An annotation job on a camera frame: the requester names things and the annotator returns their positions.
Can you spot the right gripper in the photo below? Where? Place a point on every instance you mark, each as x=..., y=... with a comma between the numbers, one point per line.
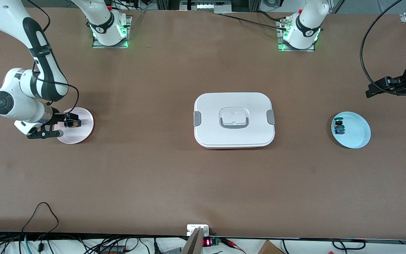
x=60, y=118

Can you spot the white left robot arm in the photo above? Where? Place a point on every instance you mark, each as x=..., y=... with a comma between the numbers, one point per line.
x=305, y=31

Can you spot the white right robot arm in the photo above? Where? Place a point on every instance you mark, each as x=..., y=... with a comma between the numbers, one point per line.
x=44, y=70

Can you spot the white lunch box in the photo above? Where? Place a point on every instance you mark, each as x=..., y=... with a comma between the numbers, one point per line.
x=234, y=134

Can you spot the pink round plate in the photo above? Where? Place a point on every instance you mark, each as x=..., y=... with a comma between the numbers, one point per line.
x=83, y=134

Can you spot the light blue round plate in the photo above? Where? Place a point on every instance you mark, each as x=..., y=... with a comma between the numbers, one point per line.
x=356, y=132

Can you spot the aluminium bar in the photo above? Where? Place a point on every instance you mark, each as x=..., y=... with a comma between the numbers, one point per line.
x=194, y=243

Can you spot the metal equipment rack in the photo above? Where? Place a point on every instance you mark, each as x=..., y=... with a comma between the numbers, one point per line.
x=206, y=5

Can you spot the red digit display module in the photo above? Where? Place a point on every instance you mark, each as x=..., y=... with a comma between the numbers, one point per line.
x=207, y=242

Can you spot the brown cardboard piece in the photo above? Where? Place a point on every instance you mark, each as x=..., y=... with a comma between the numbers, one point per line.
x=268, y=248

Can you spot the red clip leads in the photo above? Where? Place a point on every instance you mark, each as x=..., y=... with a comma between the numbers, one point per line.
x=231, y=243

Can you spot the green push-button switch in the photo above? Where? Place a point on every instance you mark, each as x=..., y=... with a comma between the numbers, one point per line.
x=339, y=127

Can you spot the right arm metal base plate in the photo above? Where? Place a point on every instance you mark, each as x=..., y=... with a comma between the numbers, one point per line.
x=99, y=45

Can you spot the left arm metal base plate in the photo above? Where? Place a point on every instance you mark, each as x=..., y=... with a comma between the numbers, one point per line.
x=284, y=48

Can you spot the white bracket block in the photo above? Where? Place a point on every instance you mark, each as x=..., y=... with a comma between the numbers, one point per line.
x=193, y=228

